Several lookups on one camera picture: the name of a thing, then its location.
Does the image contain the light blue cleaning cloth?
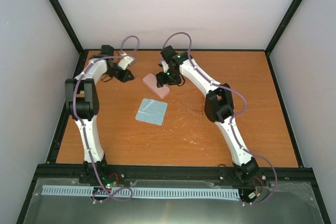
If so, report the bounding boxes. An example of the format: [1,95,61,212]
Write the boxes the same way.
[135,99,167,126]

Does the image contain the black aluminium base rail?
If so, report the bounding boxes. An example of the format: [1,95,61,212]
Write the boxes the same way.
[33,164,317,188]

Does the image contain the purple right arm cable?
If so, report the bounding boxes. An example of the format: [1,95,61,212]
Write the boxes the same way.
[160,31,278,206]

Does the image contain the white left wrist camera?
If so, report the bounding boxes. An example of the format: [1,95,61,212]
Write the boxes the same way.
[117,52,136,70]

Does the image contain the black frame post left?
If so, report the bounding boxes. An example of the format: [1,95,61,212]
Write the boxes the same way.
[49,0,84,54]

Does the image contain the thin brown frame glasses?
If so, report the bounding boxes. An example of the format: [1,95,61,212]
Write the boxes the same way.
[172,89,205,116]

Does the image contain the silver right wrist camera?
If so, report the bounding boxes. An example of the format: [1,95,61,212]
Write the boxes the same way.
[159,60,169,73]

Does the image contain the black frame post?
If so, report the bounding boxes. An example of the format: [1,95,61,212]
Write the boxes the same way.
[49,0,84,54]
[265,0,303,56]

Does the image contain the light blue cable duct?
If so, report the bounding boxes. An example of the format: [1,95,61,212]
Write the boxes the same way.
[41,185,240,200]

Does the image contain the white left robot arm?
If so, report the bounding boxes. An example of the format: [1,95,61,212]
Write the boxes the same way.
[65,45,135,184]

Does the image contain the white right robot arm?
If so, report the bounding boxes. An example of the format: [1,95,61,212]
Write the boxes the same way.
[156,46,259,184]

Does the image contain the black frame post right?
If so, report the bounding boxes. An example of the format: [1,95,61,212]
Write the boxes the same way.
[265,0,303,56]

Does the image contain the clear acrylic cover sheet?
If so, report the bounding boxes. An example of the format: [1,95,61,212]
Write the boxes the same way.
[23,179,324,223]

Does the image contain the pink glasses case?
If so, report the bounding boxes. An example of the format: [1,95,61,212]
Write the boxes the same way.
[142,73,170,99]

